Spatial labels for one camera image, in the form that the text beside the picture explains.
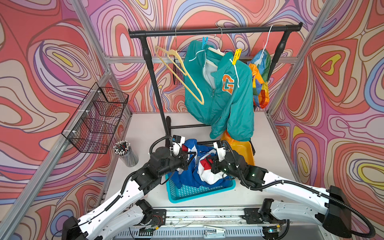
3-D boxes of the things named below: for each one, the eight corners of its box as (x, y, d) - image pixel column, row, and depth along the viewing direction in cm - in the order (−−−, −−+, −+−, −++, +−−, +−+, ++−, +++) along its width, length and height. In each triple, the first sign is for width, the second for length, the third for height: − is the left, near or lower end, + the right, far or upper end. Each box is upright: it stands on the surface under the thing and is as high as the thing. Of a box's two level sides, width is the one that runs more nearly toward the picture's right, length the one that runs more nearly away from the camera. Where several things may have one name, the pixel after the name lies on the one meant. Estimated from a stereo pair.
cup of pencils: (122, 167, 92) (110, 153, 79) (126, 155, 97) (116, 140, 84) (136, 167, 92) (126, 153, 79) (139, 155, 97) (131, 140, 84)
